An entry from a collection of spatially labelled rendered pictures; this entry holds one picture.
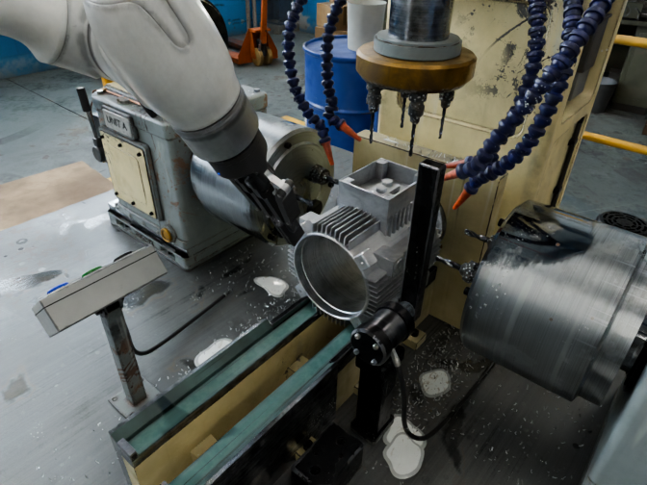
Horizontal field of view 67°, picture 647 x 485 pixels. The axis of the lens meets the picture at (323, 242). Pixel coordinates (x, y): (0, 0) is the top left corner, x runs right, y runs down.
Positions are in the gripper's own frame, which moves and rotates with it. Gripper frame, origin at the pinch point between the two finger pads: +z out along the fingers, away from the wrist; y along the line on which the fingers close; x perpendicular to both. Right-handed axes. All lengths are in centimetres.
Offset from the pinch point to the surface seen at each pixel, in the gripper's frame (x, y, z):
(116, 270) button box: 20.2, 13.2, -8.7
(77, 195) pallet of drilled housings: 0, 217, 110
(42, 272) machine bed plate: 30, 62, 18
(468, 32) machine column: -47.5, -5.4, 0.7
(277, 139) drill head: -15.3, 16.1, 2.6
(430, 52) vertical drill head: -28.0, -10.7, -12.0
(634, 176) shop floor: -235, -17, 263
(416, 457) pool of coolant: 16.7, -28.1, 25.2
